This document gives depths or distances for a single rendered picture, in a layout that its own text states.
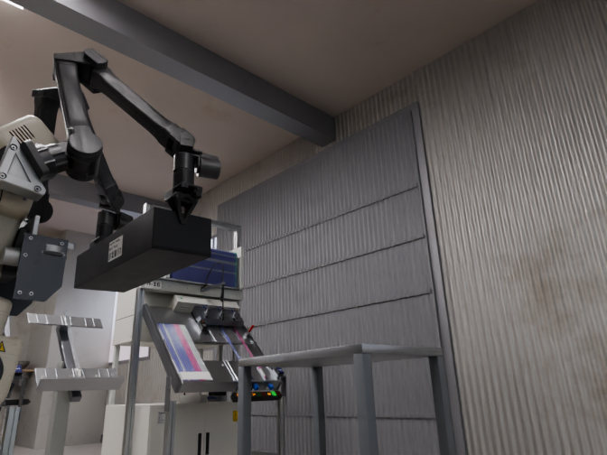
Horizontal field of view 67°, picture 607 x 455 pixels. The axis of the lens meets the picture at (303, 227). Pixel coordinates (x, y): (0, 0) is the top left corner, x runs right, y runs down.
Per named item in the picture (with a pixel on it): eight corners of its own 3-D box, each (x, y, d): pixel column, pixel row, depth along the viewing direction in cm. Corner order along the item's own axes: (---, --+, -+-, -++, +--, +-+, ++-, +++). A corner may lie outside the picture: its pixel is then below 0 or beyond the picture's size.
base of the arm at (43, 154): (10, 160, 110) (23, 140, 102) (42, 150, 116) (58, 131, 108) (29, 191, 111) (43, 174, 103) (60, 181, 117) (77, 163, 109)
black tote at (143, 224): (73, 288, 154) (77, 255, 157) (124, 292, 165) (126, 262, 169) (152, 247, 115) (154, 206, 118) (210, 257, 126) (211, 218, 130)
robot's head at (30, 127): (-17, 131, 112) (36, 107, 123) (-33, 162, 127) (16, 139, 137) (24, 179, 116) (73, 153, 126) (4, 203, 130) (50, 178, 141)
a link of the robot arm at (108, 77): (75, 81, 139) (78, 50, 132) (90, 77, 144) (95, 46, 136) (179, 169, 134) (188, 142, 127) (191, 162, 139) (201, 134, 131)
